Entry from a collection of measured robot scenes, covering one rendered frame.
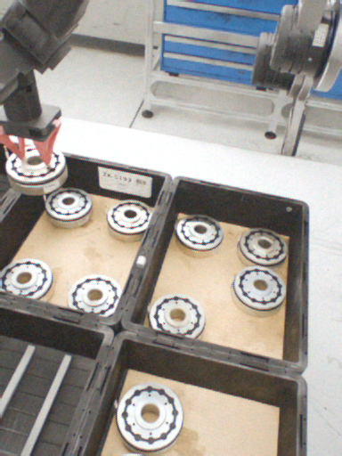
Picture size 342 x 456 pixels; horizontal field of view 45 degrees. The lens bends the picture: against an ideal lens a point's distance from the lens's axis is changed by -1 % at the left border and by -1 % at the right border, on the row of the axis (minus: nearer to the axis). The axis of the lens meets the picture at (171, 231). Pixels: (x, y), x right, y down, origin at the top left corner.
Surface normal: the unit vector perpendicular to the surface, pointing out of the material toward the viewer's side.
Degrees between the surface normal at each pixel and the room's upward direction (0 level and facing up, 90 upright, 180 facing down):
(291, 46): 78
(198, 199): 90
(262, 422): 0
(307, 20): 90
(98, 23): 90
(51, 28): 94
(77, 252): 0
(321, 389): 0
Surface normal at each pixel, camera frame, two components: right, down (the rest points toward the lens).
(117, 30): -0.20, 0.71
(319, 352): 0.07, -0.68
